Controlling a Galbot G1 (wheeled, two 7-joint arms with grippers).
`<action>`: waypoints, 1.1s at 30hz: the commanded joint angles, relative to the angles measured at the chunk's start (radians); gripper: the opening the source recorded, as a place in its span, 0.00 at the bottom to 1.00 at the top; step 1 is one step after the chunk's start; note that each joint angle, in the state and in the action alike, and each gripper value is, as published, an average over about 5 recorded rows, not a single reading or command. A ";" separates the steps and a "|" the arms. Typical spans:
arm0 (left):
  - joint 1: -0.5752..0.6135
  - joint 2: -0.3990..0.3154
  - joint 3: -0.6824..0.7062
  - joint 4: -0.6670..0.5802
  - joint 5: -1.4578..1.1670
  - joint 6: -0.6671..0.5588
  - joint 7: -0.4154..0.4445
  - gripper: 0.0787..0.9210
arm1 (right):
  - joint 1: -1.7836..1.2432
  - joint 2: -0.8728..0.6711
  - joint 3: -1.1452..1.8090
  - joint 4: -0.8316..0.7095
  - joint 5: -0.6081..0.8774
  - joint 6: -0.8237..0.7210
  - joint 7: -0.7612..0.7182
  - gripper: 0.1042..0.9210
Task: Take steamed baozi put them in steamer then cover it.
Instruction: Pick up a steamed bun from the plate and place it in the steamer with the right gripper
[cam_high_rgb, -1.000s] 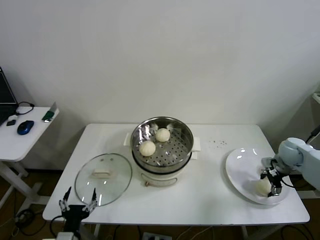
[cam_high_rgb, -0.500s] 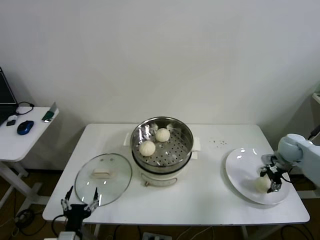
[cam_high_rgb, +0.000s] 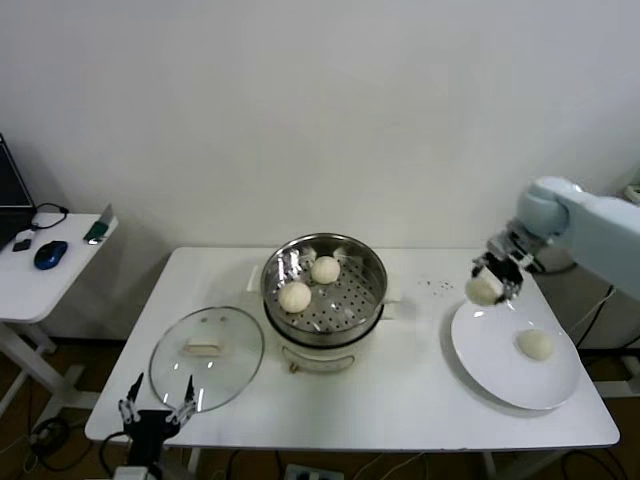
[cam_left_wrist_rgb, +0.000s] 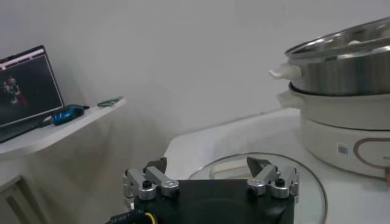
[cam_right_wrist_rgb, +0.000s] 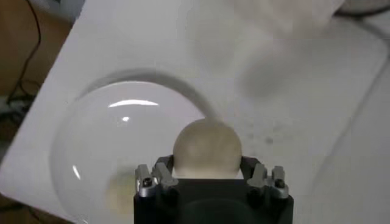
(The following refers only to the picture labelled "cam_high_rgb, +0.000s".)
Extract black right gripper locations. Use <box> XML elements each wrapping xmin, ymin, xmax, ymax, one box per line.
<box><xmin>471</xmin><ymin>226</ymin><xmax>532</xmax><ymax>306</ymax></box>

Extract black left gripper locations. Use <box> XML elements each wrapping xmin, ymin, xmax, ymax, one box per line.
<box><xmin>118</xmin><ymin>372</ymin><xmax>197</xmax><ymax>466</ymax></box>

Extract white steamed baozi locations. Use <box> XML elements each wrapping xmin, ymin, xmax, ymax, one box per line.
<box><xmin>464</xmin><ymin>276</ymin><xmax>504</xmax><ymax>307</ymax></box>
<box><xmin>516</xmin><ymin>328</ymin><xmax>555</xmax><ymax>361</ymax></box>
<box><xmin>278</xmin><ymin>280</ymin><xmax>313</xmax><ymax>314</ymax></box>
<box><xmin>310</xmin><ymin>254</ymin><xmax>342</xmax><ymax>285</ymax></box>

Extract round glass pot lid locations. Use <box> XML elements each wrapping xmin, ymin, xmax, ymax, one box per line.
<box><xmin>148</xmin><ymin>305</ymin><xmax>265</xmax><ymax>414</ymax></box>

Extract perforated steel steamer basket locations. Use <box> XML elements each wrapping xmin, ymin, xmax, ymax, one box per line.
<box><xmin>246</xmin><ymin>232</ymin><xmax>403</xmax><ymax>346</ymax></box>

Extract scattered dark crumbs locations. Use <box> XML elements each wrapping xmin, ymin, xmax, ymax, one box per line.
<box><xmin>417</xmin><ymin>278</ymin><xmax>456</xmax><ymax>297</ymax></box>

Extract large white plate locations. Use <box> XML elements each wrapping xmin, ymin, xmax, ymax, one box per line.
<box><xmin>449</xmin><ymin>299</ymin><xmax>581</xmax><ymax>411</ymax></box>

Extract white rectangular work table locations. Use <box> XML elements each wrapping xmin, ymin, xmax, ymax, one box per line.
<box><xmin>83</xmin><ymin>245</ymin><xmax>621</xmax><ymax>480</ymax></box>

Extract small white side table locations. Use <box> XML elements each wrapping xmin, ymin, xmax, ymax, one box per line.
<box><xmin>0</xmin><ymin>212</ymin><xmax>119</xmax><ymax>419</ymax></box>

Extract white power strip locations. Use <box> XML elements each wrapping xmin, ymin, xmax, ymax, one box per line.
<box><xmin>283</xmin><ymin>463</ymin><xmax>346</xmax><ymax>480</ymax></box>

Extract green card in holder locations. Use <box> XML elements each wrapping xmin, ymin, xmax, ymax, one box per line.
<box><xmin>82</xmin><ymin>202</ymin><xmax>116</xmax><ymax>247</ymax></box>

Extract blue computer mouse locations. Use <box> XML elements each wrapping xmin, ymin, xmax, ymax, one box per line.
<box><xmin>33</xmin><ymin>239</ymin><xmax>69</xmax><ymax>271</ymax></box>

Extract black laptop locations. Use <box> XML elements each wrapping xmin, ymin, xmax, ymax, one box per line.
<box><xmin>0</xmin><ymin>132</ymin><xmax>37</xmax><ymax>252</ymax></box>

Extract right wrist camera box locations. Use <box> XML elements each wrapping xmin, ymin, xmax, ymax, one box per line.
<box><xmin>515</xmin><ymin>247</ymin><xmax>546</xmax><ymax>275</ymax></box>

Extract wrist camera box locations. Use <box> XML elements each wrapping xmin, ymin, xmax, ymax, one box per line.
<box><xmin>515</xmin><ymin>247</ymin><xmax>546</xmax><ymax>275</ymax></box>
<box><xmin>115</xmin><ymin>464</ymin><xmax>162</xmax><ymax>480</ymax></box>

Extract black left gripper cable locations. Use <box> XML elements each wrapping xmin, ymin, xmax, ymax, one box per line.
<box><xmin>101</xmin><ymin>431</ymin><xmax>134</xmax><ymax>472</ymax></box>

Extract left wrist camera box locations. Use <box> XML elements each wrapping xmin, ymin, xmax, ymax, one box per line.
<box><xmin>115</xmin><ymin>464</ymin><xmax>162</xmax><ymax>480</ymax></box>

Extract hanging cables with plug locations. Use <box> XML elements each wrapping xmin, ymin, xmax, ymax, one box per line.
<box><xmin>569</xmin><ymin>287</ymin><xmax>640</xmax><ymax>351</ymax></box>

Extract coiled black floor cable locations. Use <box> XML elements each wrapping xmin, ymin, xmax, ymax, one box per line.
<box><xmin>24</xmin><ymin>417</ymin><xmax>71</xmax><ymax>474</ymax></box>

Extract white metal floor frame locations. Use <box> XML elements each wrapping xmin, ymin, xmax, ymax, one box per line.
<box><xmin>582</xmin><ymin>344</ymin><xmax>640</xmax><ymax>399</ymax></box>

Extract black looped cable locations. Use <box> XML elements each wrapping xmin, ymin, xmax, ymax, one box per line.
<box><xmin>28</xmin><ymin>202</ymin><xmax>70</xmax><ymax>232</ymax></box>

